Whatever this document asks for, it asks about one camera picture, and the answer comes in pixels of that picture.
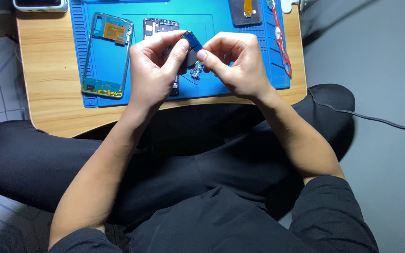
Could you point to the black phone chassis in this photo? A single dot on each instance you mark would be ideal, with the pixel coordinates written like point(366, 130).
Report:
point(158, 26)

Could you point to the person's left hand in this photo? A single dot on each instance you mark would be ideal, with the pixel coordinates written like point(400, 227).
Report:
point(149, 73)

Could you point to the wooden lap table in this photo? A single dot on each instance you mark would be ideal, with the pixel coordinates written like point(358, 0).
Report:
point(55, 77)

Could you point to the person's black trousers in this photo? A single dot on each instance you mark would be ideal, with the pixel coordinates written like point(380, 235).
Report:
point(195, 158)

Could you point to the phone screen with orange flex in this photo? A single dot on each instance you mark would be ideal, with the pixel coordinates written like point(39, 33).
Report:
point(245, 12)

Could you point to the person's black shirt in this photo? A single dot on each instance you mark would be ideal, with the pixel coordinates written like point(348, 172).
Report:
point(223, 225)

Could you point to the phone middle frame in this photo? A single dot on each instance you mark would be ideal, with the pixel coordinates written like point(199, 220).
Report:
point(107, 56)

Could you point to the person's right hand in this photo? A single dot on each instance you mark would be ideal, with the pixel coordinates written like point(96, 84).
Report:
point(241, 66)

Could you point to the blue silicone repair mat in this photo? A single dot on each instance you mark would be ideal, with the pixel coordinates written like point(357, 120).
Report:
point(202, 21)

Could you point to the white object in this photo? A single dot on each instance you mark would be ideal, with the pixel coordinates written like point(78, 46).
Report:
point(290, 5)

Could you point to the blue phone circuit board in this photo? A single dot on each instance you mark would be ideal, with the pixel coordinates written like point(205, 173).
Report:
point(192, 44)

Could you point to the white phone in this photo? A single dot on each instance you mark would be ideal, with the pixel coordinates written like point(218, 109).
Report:
point(40, 4)

